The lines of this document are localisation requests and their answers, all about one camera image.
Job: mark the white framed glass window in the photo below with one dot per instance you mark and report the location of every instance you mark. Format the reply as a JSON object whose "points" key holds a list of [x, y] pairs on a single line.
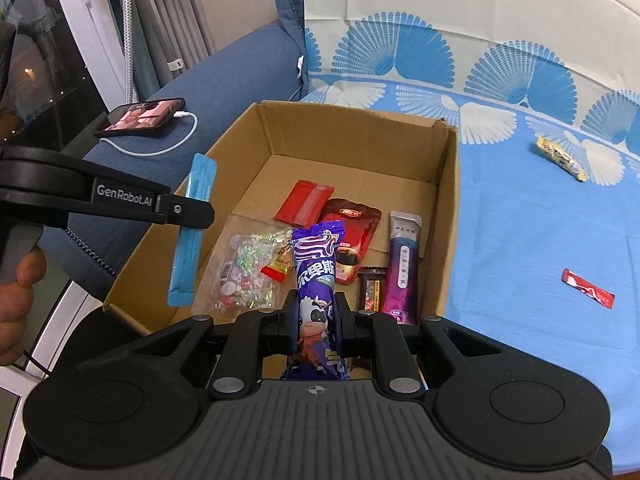
{"points": [[85, 20]]}

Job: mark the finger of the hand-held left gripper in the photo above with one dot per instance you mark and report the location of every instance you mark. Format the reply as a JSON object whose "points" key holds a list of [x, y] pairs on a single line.
{"points": [[190, 212]]}

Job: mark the yellow snack packet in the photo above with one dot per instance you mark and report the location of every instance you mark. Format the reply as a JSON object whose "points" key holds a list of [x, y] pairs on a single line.
{"points": [[560, 157]]}

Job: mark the person's left hand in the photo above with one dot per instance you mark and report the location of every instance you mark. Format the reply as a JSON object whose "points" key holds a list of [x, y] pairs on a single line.
{"points": [[17, 315]]}

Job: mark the light blue strip packet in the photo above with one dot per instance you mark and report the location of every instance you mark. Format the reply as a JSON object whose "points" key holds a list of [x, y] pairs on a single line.
{"points": [[187, 260]]}

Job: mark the purple lollipop packet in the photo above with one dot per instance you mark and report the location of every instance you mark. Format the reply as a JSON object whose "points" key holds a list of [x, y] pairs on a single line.
{"points": [[312, 270]]}

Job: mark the blue fabric sofa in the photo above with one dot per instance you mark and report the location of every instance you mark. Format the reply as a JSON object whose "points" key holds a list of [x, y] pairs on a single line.
{"points": [[240, 70]]}

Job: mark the blue printed bed sheet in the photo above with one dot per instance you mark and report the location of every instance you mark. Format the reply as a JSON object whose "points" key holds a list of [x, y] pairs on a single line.
{"points": [[500, 235]]}

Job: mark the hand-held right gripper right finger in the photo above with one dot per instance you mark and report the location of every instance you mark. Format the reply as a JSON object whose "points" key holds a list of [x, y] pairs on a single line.
{"points": [[341, 320]]}

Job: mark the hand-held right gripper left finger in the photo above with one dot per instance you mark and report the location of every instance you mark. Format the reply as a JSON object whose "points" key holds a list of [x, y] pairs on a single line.
{"points": [[290, 320]]}

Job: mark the cardboard box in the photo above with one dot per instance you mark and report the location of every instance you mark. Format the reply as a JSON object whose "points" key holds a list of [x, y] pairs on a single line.
{"points": [[325, 130]]}

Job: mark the blue denim cushion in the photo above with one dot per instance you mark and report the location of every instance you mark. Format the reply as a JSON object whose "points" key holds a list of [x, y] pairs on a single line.
{"points": [[287, 5]]}

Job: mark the peanut bar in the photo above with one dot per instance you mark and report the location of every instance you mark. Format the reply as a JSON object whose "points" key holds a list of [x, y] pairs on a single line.
{"points": [[277, 265]]}

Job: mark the black smartphone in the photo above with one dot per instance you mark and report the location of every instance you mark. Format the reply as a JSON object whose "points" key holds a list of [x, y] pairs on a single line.
{"points": [[142, 117]]}

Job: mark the clear bag of candies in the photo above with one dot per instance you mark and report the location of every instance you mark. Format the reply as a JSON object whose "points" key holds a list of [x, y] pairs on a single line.
{"points": [[240, 270]]}

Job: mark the small red snack packet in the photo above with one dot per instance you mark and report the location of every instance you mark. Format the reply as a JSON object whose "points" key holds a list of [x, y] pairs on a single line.
{"points": [[587, 287]]}

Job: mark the plain red packet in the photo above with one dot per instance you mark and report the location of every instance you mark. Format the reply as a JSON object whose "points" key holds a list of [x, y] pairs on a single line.
{"points": [[302, 202]]}

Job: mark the small dark snack packet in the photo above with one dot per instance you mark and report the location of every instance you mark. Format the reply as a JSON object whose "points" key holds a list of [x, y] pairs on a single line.
{"points": [[372, 287]]}

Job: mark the dark red snack pouch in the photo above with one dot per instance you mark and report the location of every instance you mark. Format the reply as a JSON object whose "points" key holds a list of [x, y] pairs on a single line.
{"points": [[355, 230]]}

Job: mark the grey curtain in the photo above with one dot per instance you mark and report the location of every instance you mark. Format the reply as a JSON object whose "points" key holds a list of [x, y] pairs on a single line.
{"points": [[170, 10]]}

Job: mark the silver and purple packet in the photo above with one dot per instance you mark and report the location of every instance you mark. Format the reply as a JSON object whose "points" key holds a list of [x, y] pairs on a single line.
{"points": [[402, 270]]}

